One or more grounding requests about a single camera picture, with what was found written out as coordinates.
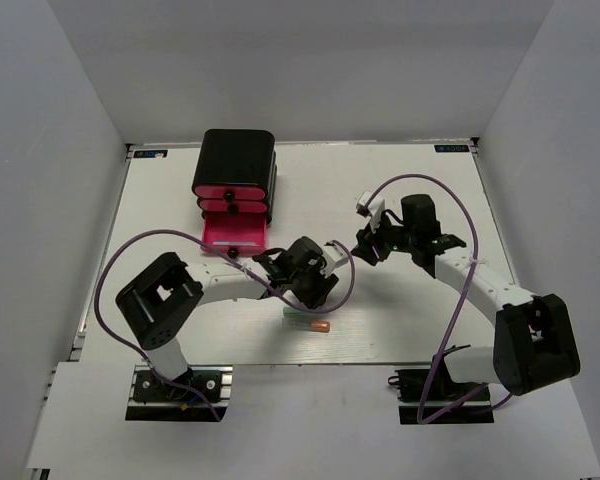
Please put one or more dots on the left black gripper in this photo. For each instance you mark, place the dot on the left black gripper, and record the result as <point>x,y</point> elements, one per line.
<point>316,297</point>

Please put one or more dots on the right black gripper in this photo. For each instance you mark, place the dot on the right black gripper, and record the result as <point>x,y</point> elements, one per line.
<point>365,249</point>

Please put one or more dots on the green clear tube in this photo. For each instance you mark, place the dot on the green clear tube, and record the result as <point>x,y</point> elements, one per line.
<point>289,312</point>

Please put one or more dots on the clear tube orange cap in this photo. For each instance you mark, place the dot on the clear tube orange cap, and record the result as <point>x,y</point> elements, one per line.
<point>316,326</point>

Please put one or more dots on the pink bottom drawer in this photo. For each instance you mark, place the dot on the pink bottom drawer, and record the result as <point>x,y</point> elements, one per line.
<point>225,227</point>

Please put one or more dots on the pink drawer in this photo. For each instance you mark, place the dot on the pink drawer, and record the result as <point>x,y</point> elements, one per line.
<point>236,206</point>
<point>239,192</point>
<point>225,227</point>

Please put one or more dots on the pink top drawer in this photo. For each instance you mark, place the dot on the pink top drawer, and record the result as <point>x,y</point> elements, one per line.
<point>239,192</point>

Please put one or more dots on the light blue clear tube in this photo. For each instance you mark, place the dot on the light blue clear tube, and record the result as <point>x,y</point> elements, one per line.
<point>235,244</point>

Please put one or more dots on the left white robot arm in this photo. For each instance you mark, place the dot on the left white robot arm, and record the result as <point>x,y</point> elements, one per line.
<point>159,300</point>

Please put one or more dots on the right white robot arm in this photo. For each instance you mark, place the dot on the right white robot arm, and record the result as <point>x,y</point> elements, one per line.
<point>534,345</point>

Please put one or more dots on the right blue corner label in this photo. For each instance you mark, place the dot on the right blue corner label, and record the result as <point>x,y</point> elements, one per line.
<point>451,148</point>

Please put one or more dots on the blue corner label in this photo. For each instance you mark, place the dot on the blue corner label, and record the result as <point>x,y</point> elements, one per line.
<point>150,154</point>
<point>451,148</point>

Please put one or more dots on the black drawer cabinet shell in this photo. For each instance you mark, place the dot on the black drawer cabinet shell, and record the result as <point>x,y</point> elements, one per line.
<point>238,157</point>

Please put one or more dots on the left blue corner label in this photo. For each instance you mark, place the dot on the left blue corner label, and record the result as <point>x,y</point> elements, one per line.
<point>150,154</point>

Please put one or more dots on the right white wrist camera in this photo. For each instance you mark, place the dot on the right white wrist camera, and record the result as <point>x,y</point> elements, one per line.
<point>371,206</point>

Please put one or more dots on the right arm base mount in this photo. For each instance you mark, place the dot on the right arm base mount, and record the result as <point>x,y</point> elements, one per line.
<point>408,384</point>

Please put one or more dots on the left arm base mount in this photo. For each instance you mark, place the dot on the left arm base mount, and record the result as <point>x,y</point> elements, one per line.
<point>152,400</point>

